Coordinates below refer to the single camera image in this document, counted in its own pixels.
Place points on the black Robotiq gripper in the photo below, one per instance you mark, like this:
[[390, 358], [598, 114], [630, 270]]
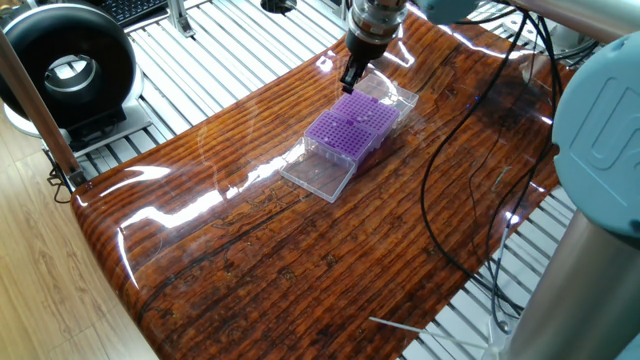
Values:
[[367, 47]]

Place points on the purple pipette tip box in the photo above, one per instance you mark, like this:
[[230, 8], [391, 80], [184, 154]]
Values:
[[320, 172], [370, 117]]

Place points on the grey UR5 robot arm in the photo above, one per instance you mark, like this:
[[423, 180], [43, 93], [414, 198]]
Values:
[[600, 125]]

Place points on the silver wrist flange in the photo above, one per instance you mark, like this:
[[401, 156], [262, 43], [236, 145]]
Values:
[[377, 20]]

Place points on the wood grain table mat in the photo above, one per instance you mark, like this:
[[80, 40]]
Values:
[[300, 260]]

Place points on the black keyboard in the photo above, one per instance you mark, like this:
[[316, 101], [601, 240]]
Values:
[[130, 10]]

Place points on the white zip tie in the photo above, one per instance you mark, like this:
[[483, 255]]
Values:
[[425, 331]]

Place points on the aluminium bracket stand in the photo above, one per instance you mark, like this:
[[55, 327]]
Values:
[[177, 15]]

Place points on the white device base plate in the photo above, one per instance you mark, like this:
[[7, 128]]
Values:
[[135, 117]]

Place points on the brown frame post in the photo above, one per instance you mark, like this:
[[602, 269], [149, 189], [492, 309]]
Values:
[[35, 110]]

